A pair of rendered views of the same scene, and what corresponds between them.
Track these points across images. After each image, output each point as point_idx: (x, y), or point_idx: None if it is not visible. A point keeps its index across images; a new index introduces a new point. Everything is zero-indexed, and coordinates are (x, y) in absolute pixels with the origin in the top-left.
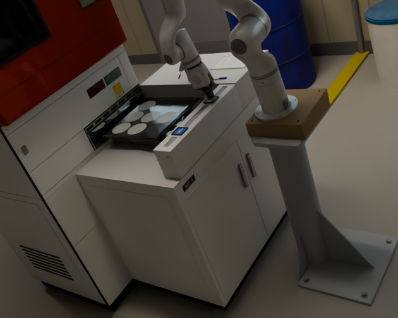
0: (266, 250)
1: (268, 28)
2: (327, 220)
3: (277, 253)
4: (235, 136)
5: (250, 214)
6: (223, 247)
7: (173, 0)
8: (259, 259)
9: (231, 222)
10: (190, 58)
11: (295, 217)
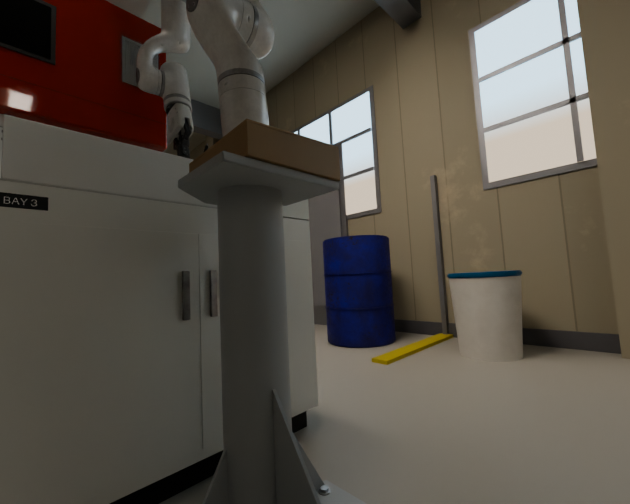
0: (193, 489)
1: (261, 20)
2: (285, 422)
3: (202, 501)
4: (200, 229)
5: (173, 378)
6: (45, 398)
7: (169, 8)
8: (167, 500)
9: (107, 360)
10: (171, 91)
11: (225, 392)
